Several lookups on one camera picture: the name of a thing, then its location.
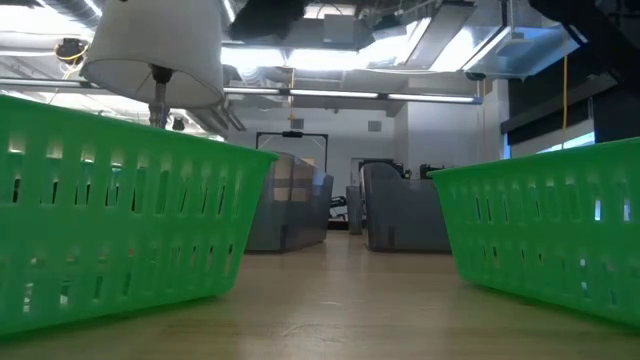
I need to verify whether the black ceiling cable reel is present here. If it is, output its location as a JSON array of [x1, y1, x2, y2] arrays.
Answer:
[[53, 37, 90, 65]]

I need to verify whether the yellow hanging cable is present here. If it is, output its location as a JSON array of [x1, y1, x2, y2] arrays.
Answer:
[[561, 54, 569, 131]]

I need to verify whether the long ceiling light bar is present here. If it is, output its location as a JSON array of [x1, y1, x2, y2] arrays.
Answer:
[[223, 87, 484, 105]]

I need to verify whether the black background frame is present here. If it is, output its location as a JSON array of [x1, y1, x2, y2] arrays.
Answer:
[[255, 130, 330, 174]]

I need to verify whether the silver ventilation duct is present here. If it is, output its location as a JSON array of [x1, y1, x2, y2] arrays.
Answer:
[[369, 0, 581, 80]]

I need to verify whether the white shade table lamp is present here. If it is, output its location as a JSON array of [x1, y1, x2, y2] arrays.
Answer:
[[79, 0, 225, 130]]

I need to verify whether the green plastic slotted basket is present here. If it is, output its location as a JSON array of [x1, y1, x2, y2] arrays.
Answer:
[[430, 137, 640, 330], [0, 94, 280, 337]]

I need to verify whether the grey plastic bin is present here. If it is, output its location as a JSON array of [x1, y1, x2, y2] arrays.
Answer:
[[245, 152, 335, 253], [360, 162, 452, 253]]

